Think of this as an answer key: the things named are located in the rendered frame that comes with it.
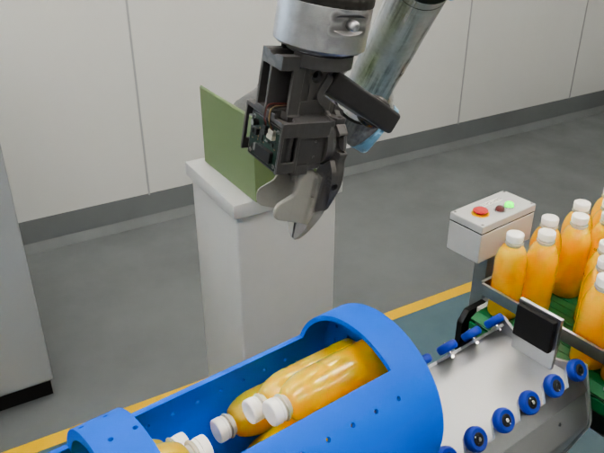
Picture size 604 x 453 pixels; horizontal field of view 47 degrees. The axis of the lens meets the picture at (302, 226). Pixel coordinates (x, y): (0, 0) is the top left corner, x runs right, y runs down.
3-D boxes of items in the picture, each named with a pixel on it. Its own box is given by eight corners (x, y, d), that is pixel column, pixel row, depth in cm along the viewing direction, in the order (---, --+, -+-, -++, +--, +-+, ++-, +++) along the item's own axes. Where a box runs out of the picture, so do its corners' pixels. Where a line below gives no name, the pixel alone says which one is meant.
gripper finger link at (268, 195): (244, 229, 76) (255, 153, 72) (288, 222, 79) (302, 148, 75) (258, 243, 74) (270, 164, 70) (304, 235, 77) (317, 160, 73)
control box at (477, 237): (446, 247, 170) (449, 210, 165) (498, 224, 180) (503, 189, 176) (477, 264, 163) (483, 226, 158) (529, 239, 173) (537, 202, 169)
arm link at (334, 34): (336, -10, 70) (397, 13, 63) (328, 38, 72) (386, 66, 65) (261, -15, 65) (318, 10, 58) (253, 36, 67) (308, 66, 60)
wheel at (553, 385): (537, 380, 131) (546, 380, 129) (551, 369, 133) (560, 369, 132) (548, 402, 131) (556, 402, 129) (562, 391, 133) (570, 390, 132)
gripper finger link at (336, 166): (297, 198, 74) (310, 122, 70) (310, 196, 75) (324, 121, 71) (321, 218, 71) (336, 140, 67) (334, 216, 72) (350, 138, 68)
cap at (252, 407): (271, 417, 102) (262, 422, 102) (261, 418, 106) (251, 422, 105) (262, 393, 103) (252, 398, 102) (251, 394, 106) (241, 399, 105)
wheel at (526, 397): (537, 404, 130) (546, 404, 128) (526, 420, 127) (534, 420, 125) (525, 385, 129) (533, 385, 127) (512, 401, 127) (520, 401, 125)
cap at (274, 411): (274, 407, 100) (263, 413, 99) (275, 388, 98) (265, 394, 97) (289, 425, 98) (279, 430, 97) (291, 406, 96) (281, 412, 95)
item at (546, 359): (506, 348, 147) (515, 299, 141) (513, 343, 148) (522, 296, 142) (546, 373, 140) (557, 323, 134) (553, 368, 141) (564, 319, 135)
